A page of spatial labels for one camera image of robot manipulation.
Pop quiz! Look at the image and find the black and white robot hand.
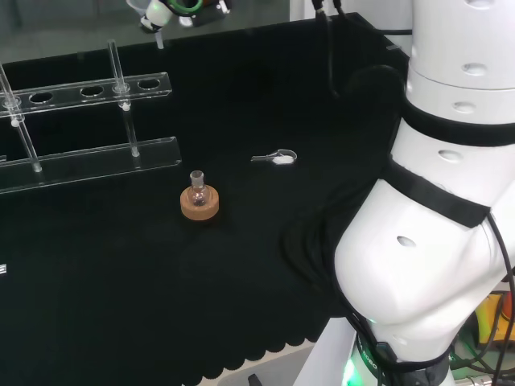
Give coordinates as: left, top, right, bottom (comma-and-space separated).
138, 0, 202, 33

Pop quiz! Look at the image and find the clear plastic funnel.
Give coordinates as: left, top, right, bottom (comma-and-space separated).
126, 0, 165, 50

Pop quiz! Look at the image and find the clear acrylic funnel stand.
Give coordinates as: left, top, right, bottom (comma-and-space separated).
0, 39, 183, 196

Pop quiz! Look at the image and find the glass round-bottom flask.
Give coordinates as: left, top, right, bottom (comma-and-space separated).
189, 170, 210, 208

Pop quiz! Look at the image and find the glass weighing funnel with powder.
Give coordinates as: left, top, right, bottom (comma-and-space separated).
250, 148, 299, 166

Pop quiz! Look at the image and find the black cloth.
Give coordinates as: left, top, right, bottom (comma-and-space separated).
0, 11, 411, 386

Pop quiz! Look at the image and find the yellow stop button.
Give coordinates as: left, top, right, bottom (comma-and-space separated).
476, 293, 515, 347

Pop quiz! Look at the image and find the black cable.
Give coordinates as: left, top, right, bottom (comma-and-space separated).
311, 0, 343, 100
332, 0, 352, 20

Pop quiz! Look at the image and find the cork ring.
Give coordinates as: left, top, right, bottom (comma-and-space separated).
179, 185, 221, 221

